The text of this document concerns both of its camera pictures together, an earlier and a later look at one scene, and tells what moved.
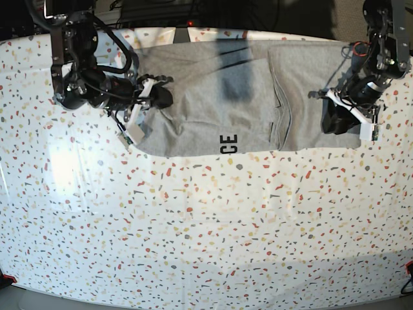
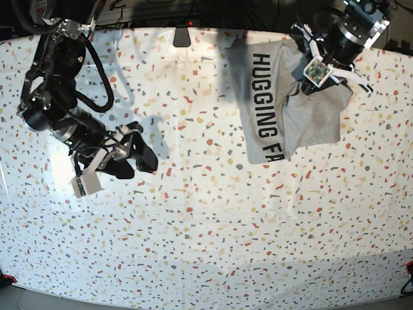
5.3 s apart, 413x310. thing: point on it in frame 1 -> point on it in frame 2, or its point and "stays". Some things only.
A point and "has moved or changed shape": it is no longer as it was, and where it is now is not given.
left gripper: x=160 y=97 -> x=113 y=148
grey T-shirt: x=238 y=97 has moved or changed shape
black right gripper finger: x=337 y=119 -> x=309 y=88
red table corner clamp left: x=14 y=280 stays
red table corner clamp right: x=406 y=265 stays
